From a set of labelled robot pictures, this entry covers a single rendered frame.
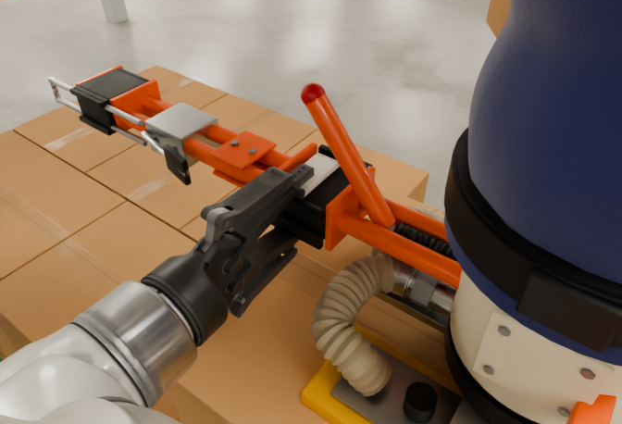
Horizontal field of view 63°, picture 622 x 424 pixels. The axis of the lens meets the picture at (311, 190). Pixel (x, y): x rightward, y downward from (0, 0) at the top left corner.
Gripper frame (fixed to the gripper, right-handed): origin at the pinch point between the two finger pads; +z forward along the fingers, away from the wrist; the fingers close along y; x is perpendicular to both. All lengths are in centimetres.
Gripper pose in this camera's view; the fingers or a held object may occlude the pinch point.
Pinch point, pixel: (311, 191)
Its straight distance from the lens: 54.4
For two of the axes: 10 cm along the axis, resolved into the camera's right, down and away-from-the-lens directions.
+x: 8.0, 3.7, -4.6
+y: 0.1, 7.7, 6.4
